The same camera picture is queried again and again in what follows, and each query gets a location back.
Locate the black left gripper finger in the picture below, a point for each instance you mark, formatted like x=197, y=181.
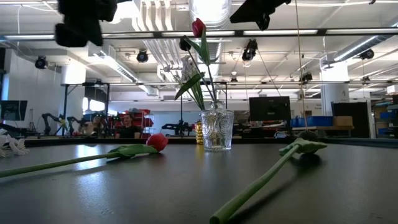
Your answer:
x=95, y=32
x=71, y=35

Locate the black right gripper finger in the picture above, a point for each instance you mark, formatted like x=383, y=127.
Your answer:
x=263, y=21
x=244, y=17

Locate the red artificial tulip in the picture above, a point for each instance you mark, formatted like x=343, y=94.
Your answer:
x=198, y=27
x=157, y=141

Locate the red tulip with leaves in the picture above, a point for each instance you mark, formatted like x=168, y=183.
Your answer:
x=184, y=44

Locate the white flower with narrow leaves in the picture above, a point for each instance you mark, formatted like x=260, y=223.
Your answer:
x=198, y=93

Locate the embossed clear glass vase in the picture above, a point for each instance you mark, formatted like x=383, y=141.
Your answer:
x=217, y=130

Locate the white blossom sprig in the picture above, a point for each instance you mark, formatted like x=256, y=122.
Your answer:
x=17, y=145

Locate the green-stemmed dark-headed artificial flower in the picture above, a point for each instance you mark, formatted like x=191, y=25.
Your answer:
x=306, y=145

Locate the black background robot arm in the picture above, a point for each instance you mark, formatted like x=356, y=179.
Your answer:
x=178, y=127
x=49, y=119
x=74, y=119

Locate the gold ribbed vase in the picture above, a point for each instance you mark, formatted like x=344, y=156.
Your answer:
x=199, y=133

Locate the white artificial flower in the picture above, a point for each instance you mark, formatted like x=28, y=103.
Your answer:
x=187, y=67

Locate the black computer monitor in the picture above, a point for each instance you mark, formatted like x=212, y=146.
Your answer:
x=270, y=109
x=12, y=110

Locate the white round pillar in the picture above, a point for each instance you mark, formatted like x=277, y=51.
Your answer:
x=334, y=93

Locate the red tool cart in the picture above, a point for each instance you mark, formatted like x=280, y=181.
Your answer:
x=146, y=119

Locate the seated person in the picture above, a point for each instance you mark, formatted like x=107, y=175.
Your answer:
x=128, y=130

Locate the small blue storage bin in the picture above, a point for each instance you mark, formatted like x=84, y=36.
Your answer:
x=298, y=122

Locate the large blue storage bin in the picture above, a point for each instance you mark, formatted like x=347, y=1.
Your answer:
x=320, y=121

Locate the wooden background table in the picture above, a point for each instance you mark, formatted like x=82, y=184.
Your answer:
x=323, y=127

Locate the brown cardboard box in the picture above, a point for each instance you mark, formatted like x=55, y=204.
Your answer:
x=343, y=121

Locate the black partition panel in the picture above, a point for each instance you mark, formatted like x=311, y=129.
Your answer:
x=357, y=112

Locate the storage shelf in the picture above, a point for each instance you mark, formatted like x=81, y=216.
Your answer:
x=387, y=119

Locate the silver ventilation duct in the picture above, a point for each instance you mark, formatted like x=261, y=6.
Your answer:
x=214, y=12

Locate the black ceiling camera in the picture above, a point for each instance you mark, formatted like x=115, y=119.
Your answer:
x=306, y=77
x=367, y=54
x=249, y=51
x=40, y=63
x=142, y=56

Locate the black frame stand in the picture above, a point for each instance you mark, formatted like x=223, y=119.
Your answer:
x=65, y=109

